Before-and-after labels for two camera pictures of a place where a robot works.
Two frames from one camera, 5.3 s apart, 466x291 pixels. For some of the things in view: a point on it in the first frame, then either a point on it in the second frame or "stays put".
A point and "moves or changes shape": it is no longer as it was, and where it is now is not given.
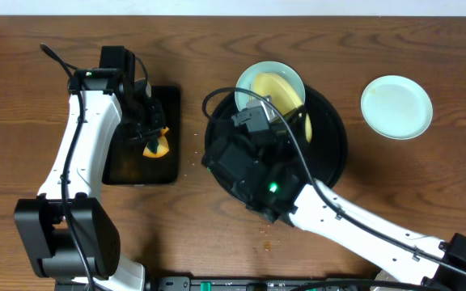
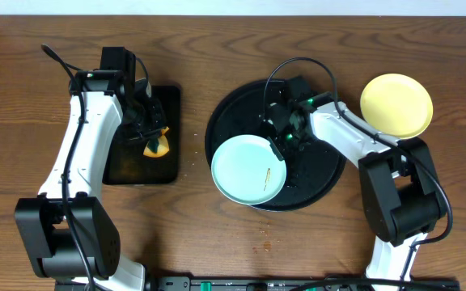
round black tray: x=319 y=160 stays put
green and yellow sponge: x=157 y=145 stays put
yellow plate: x=282 y=94 moves or changes shape
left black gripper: x=150 y=134 stays put
